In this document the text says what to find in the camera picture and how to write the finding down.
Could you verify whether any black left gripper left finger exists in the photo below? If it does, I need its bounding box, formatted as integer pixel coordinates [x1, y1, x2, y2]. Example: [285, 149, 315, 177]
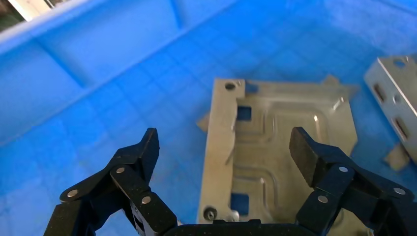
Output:
[44, 127, 179, 236]

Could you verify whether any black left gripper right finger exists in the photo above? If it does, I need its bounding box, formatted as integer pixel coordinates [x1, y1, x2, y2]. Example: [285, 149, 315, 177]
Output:
[289, 126, 417, 236]

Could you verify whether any stamped silver metal plate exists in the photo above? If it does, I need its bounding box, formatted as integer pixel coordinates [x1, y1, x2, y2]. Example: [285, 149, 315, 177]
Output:
[196, 74, 359, 236]

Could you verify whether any blue plastic bin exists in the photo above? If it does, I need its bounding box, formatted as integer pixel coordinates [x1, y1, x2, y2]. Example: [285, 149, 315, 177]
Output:
[0, 0, 417, 236]

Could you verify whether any perforated silver metal bracket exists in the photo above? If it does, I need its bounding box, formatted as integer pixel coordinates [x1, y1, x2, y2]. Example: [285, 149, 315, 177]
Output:
[363, 55, 417, 173]

